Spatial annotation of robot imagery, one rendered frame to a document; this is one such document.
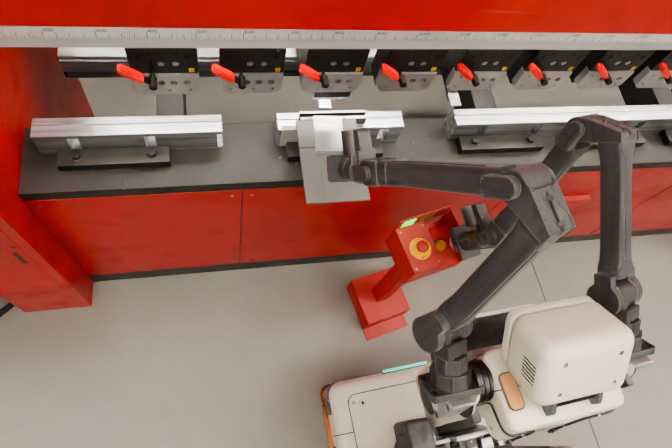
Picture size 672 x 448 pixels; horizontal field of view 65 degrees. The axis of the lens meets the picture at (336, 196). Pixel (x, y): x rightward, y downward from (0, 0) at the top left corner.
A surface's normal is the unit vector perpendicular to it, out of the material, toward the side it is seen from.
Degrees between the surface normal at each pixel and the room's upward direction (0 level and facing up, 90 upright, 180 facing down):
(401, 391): 0
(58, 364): 0
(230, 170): 0
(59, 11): 90
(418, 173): 72
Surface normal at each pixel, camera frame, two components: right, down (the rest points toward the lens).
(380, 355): 0.18, -0.42
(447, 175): -0.82, 0.13
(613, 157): -0.76, 0.36
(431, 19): 0.14, 0.91
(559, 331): -0.01, -0.91
